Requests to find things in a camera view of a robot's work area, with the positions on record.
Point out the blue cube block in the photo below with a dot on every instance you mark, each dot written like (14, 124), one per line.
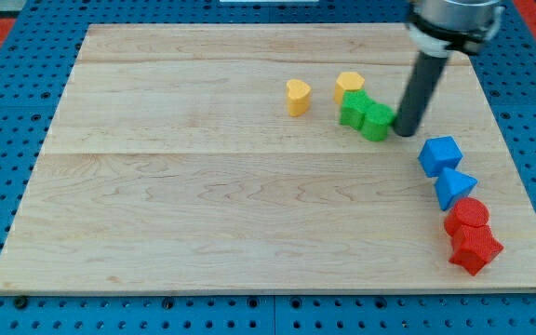
(439, 153)

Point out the yellow heart block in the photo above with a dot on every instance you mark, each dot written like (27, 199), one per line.
(298, 94)

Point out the wooden board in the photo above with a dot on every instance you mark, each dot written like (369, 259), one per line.
(172, 167)

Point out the green star block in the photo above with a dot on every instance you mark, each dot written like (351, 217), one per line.
(354, 107)

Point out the yellow hexagon block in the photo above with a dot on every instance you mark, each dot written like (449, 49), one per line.
(347, 81)

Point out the green cylinder block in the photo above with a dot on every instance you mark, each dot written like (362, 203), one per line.
(377, 120)

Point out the blue triangle block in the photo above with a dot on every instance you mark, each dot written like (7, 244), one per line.
(451, 186)

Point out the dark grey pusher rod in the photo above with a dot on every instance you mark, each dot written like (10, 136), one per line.
(425, 75)

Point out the red cylinder block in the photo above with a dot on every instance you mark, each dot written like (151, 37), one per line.
(467, 211)

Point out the red star block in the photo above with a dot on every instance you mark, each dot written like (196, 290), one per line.
(474, 247)

